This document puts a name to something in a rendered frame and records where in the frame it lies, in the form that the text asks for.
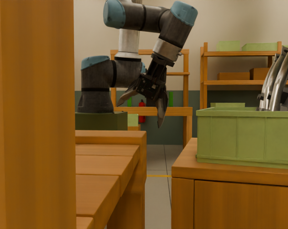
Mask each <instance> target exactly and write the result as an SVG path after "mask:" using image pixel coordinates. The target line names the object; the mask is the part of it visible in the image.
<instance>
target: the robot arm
mask: <svg viewBox="0 0 288 229"><path fill-rule="evenodd" d="M105 1H106V2H105V4H104V9H103V18H104V19H103V20H104V24H105V25H106V26H107V27H112V28H116V29H119V50H118V53H117V54H116V55H115V56H114V60H110V58H109V56H107V55H98V56H91V57H86V58H84V59H83V60H82V61H81V69H80V70H81V96H80V100H79V103H78V106H77V112H78V113H112V112H114V106H113V103H112V100H111V97H110V94H109V88H128V89H127V90H126V91H125V92H124V93H123V94H122V96H121V97H120V99H119V101H118V103H117V107H118V106H120V105H122V104H123V103H124V102H125V101H126V100H129V99H130V97H131V96H135V95H137V94H141V95H143V96H145V97H147V98H149V99H151V100H156V99H157V97H158V95H159V98H158V100H157V101H156V102H155V107H156V108H157V110H158V113H157V116H158V121H157V122H158V128H160V127H161V125H162V123H163V121H164V117H165V113H166V109H167V105H168V100H169V98H168V93H167V90H166V85H165V84H166V74H167V68H166V66H167V65H168V66H171V67H173V66H174V64H175V63H174V62H175V61H177V58H178V56H181V55H182V53H181V52H180V51H181V50H182V48H183V46H184V44H185V42H186V40H187V37H188V35H189V34H190V31H191V29H192V27H193V26H194V22H195V20H196V18H197V15H198V11H197V9H196V8H194V7H193V6H191V5H189V4H187V3H185V2H182V1H179V0H177V1H175V2H174V3H173V5H172V7H171V8H170V9H167V8H165V7H161V6H158V7H156V6H150V5H143V4H142V0H105ZM140 31H145V32H153V33H160V35H159V37H158V39H157V41H156V43H155V46H154V48H153V52H154V53H152V55H151V58H153V59H152V61H151V63H150V65H149V68H148V70H147V72H145V64H144V63H143V62H142V61H141V57H140V55H139V54H138V51H139V34H140Z"/></svg>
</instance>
